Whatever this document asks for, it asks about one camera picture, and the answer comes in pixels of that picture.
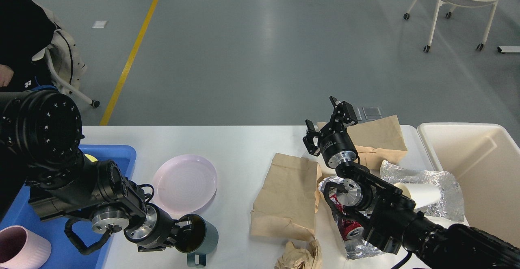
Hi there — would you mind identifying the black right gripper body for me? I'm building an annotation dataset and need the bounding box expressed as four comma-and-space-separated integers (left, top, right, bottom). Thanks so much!
318, 121, 358, 169

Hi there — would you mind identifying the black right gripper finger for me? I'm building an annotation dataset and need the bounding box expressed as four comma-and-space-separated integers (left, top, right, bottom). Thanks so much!
302, 119, 323, 156
329, 96, 359, 128

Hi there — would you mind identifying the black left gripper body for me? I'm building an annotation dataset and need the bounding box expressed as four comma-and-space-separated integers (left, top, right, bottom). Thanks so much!
124, 204, 180, 252

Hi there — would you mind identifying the dark teal mug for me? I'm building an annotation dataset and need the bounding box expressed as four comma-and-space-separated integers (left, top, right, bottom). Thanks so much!
175, 214, 219, 268

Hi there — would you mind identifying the pink plate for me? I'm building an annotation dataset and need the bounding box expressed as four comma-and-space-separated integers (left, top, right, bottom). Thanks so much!
152, 154, 217, 215

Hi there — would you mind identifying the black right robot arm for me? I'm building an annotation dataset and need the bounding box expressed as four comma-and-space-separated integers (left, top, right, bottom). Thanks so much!
303, 97, 520, 269

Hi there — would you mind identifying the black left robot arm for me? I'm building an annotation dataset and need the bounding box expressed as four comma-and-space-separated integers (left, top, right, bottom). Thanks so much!
1, 88, 195, 255

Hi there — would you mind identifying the brown paper bag rear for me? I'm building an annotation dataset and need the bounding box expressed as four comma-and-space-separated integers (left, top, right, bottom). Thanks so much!
316, 115, 408, 170

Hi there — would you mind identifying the flat brown paper bag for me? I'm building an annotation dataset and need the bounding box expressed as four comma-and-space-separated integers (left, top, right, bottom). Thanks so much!
249, 154, 322, 241

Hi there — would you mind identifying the crushed red soda can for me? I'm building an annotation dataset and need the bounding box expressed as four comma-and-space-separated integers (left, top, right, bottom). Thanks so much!
332, 212, 364, 242

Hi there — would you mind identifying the blue plastic tray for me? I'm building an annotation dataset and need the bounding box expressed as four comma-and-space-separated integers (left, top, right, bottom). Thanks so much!
0, 144, 137, 269

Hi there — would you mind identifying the yellow plate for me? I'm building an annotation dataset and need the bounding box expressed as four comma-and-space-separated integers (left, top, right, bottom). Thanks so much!
84, 154, 98, 163

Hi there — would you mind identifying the white paper cup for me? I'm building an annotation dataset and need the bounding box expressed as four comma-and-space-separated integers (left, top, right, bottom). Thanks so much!
393, 183, 442, 210

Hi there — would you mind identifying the aluminium foil under can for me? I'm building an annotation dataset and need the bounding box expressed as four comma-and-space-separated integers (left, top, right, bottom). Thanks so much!
318, 176, 384, 260

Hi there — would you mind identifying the crumpled brown paper ball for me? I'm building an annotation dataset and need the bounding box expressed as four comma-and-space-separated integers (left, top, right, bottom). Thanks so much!
274, 239, 323, 269

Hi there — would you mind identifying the crumpled aluminium foil right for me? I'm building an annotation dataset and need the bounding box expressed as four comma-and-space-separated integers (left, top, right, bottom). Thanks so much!
379, 161, 466, 222

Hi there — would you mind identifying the pink mug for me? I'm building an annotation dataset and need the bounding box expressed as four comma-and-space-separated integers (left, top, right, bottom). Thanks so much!
0, 225, 52, 269

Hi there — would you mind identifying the beige plastic bin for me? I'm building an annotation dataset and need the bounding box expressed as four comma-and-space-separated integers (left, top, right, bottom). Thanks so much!
418, 123, 520, 247

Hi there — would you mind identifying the white bar on floor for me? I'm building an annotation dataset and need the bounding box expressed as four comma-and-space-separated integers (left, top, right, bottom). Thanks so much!
496, 46, 520, 54

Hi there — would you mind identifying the white floor label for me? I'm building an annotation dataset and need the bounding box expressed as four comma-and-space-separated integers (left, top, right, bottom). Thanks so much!
91, 20, 108, 29

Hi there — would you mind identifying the person in black clothes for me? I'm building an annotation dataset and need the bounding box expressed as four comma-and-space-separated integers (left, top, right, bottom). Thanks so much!
0, 0, 57, 92

